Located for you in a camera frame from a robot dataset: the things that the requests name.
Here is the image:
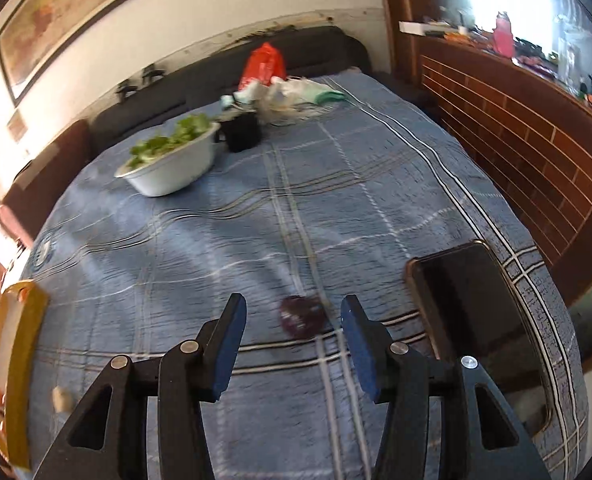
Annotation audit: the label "dark purple plum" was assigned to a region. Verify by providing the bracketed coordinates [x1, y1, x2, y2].
[279, 296, 327, 339]

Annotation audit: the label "small pale fruit chunk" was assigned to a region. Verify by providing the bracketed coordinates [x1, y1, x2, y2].
[52, 386, 74, 414]

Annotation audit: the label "yellow cardboard tray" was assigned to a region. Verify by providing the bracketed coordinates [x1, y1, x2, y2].
[0, 280, 49, 470]

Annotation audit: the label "blue plaid tablecloth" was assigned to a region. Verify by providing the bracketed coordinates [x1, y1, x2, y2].
[23, 72, 588, 479]

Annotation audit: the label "white bowl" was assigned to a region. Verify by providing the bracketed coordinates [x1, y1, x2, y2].
[113, 122, 220, 197]

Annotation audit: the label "maroon armchair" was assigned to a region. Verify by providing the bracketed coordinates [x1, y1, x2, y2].
[0, 120, 93, 248]

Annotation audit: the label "black mug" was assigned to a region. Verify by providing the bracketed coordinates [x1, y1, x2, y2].
[215, 110, 262, 153]

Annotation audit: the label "green lettuce leaves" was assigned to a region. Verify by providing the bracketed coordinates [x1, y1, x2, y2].
[128, 114, 212, 169]

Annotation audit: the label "brick pattern counter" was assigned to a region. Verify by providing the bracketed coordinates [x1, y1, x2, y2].
[395, 25, 592, 304]

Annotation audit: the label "white gloves pile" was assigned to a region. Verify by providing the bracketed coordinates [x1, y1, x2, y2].
[218, 76, 348, 126]

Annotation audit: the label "red plastic bag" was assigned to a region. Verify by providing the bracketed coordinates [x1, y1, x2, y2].
[238, 42, 287, 90]

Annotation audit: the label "black sofa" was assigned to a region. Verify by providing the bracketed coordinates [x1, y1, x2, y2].
[90, 26, 372, 157]

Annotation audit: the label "pink bottle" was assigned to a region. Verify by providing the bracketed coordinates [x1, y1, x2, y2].
[492, 12, 515, 58]

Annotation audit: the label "framed wall painting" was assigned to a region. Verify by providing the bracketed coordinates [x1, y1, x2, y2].
[0, 0, 125, 104]

